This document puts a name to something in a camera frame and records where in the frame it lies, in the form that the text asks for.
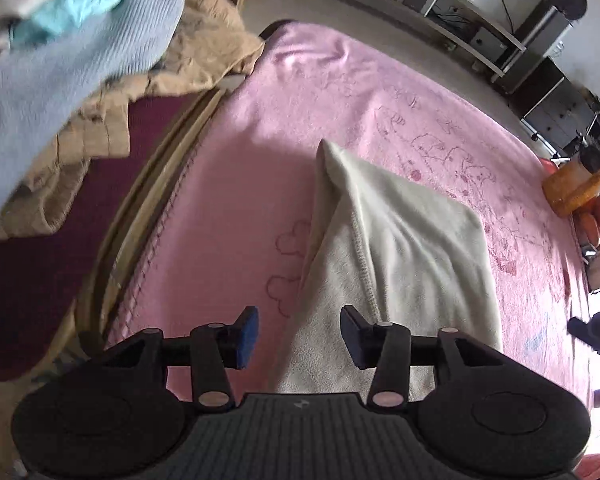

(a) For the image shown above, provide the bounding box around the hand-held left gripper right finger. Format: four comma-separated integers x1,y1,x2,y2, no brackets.
340,304,511,409

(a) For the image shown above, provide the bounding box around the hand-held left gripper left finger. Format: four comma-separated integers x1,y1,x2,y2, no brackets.
97,305,259,413

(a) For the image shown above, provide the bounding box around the beige sweatshirt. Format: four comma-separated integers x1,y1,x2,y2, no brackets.
267,139,503,406

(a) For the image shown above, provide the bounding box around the orange juice bottle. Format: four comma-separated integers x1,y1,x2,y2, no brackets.
542,155,600,218

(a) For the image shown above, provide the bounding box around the pink printed blanket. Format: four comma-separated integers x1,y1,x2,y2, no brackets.
105,22,593,411

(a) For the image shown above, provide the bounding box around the maroon banquet chair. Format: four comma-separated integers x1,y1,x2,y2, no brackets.
0,0,258,383

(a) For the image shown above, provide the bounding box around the black drawer cabinet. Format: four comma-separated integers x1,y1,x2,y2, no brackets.
510,57,600,146

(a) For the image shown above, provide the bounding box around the tan jacket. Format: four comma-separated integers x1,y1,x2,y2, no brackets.
0,0,266,241

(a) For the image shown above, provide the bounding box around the grey tower speaker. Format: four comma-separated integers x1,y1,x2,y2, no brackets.
500,0,573,93

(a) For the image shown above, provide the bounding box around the black subwoofer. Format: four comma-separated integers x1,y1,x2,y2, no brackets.
467,27,508,63

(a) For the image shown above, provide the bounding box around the grey television stand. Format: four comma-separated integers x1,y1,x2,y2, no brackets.
270,0,528,81

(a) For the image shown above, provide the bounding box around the turquoise garment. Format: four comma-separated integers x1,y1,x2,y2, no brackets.
10,0,128,46

